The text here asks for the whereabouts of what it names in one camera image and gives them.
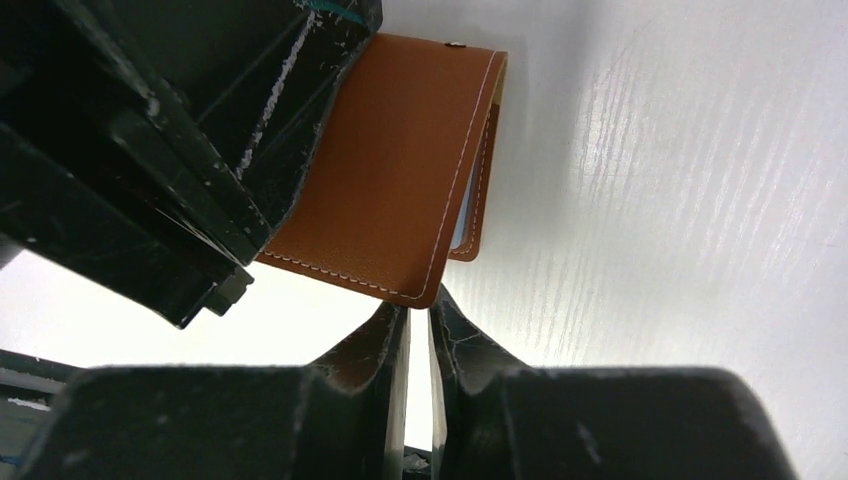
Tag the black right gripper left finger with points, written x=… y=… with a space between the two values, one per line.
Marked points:
x=340 y=416

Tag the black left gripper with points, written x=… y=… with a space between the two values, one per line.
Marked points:
x=156 y=147

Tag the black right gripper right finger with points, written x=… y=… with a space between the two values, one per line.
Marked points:
x=496 y=417

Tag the brown leather card holder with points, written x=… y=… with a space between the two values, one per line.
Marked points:
x=399 y=182

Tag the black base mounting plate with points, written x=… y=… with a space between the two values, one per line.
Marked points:
x=28 y=385

